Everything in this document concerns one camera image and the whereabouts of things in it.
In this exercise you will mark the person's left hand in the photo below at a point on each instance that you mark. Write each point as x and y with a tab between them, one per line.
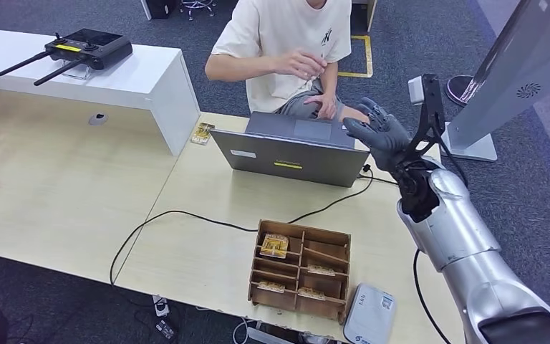
322	105

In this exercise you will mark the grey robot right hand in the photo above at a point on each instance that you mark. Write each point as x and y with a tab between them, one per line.
386	137

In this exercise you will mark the person's right hand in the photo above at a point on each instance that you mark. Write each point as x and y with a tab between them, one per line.
301	64

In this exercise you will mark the person's left forearm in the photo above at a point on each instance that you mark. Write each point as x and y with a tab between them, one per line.
329	80

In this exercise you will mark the person's right forearm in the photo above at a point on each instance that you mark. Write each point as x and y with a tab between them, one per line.
242	69

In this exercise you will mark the person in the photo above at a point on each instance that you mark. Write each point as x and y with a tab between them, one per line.
280	28

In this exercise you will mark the yellow printed card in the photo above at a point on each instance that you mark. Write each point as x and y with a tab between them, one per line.
202	134

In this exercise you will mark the large yellow room key card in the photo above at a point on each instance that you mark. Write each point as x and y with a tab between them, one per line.
275	246

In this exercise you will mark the white card reader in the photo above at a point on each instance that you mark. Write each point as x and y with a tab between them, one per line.
370	315

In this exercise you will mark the grey laptop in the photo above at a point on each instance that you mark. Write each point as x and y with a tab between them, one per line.
294	161

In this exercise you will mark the yellow floor tape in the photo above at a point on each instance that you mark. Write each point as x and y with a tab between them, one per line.
369	57

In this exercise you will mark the white cabinet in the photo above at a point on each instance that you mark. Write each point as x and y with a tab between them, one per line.
371	12

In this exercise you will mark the round metal stand base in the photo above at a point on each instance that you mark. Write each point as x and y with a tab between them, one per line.
460	90

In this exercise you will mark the chrome office chair base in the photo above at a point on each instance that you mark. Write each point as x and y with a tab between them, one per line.
198	5

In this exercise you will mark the silver standing kiosk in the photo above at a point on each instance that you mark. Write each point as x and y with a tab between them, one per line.
507	80

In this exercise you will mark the black computer tower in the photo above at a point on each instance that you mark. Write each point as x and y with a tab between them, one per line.
159	7

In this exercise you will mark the white desk shelf riser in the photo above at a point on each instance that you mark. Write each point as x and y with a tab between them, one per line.
128	78

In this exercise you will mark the wooden compartment box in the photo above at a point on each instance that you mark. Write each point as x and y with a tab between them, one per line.
298	306

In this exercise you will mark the black remote controller with antennas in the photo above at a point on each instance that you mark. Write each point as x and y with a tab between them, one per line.
94	47

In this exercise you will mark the small grey round puck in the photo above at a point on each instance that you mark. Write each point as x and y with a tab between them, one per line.
98	119

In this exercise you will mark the clear acrylic controller stand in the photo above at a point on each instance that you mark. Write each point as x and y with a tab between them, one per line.
78	72

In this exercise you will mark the white power strip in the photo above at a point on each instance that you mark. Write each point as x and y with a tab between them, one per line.
161	306

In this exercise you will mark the black power adapter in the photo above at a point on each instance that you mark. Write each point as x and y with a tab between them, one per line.
166	329

